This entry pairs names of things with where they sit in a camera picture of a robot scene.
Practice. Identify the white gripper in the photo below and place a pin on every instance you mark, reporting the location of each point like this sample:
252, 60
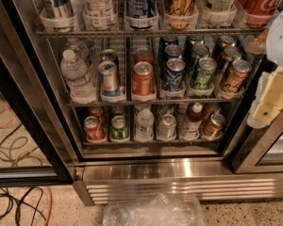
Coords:
280, 41

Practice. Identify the clear water bottle front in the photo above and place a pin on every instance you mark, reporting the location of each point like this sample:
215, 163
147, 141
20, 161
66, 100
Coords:
78, 78

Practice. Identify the clear water bottle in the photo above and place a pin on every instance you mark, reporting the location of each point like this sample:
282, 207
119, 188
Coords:
78, 78
80, 49

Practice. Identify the gold can middle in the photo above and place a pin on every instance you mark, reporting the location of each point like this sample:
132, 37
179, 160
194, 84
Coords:
229, 54

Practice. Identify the red coca-cola bottle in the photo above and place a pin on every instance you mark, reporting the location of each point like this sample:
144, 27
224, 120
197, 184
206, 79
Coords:
259, 12

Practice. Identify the green can middle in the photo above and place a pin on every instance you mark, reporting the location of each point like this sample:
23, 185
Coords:
198, 51

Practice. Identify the bronze can bottom shelf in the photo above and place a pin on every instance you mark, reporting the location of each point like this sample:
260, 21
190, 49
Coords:
214, 125

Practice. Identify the right fridge glass door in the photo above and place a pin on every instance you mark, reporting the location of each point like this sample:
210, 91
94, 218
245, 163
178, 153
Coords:
262, 150

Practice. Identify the fridge glass door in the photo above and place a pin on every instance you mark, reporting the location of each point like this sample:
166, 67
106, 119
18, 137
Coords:
262, 150
34, 148

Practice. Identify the blue can middle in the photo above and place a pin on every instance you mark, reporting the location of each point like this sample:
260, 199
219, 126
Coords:
172, 51

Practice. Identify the brown tea bottle bottom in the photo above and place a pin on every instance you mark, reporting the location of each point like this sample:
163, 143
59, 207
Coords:
189, 128

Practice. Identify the silver can bottom shelf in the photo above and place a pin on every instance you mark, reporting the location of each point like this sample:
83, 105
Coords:
166, 127

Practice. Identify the steel fridge base grille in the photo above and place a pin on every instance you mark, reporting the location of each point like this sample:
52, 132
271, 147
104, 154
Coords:
208, 180

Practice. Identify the green can bottom shelf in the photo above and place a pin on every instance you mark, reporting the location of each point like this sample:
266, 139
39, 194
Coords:
119, 128

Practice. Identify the white labelled bottle top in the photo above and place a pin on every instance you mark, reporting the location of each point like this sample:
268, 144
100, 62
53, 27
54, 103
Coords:
101, 12

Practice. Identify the red can bottom shelf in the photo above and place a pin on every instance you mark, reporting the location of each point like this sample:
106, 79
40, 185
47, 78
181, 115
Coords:
94, 129

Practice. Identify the clear water bottle behind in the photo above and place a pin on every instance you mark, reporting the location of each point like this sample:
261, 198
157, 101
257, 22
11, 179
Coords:
80, 49

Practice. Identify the left fridge glass door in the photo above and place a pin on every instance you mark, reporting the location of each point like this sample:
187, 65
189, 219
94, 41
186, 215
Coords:
34, 148

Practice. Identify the gold can front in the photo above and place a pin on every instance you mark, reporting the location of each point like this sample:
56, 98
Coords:
235, 75

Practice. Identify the gold can back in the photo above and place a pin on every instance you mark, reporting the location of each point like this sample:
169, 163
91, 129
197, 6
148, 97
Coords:
223, 41

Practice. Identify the green can front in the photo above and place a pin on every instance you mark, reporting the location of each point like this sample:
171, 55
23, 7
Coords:
203, 73

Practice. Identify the green can back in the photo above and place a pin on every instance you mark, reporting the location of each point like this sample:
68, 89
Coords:
192, 40

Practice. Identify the gold tall can top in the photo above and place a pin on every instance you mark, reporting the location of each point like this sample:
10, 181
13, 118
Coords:
179, 12

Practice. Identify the blue can back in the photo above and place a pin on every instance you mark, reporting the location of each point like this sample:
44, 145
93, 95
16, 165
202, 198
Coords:
165, 41

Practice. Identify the orange soda can behind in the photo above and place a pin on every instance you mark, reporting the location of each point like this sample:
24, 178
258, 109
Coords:
143, 54

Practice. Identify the orange soda can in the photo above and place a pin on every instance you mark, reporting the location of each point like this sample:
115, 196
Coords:
143, 54
143, 79

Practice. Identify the orange soda can front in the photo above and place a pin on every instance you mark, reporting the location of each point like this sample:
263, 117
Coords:
143, 79

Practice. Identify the blue white can top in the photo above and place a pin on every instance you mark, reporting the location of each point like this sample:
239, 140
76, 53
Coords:
140, 9

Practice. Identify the silver blue can front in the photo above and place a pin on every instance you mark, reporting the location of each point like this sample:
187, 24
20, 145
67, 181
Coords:
109, 78

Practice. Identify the silver blue can behind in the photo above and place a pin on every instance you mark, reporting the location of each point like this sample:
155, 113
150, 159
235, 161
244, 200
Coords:
109, 54

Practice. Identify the clear plastic bin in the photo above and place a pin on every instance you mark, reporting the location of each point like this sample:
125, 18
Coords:
159, 210

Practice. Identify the silver blue tall can top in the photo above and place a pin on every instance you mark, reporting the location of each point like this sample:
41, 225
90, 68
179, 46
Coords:
58, 9

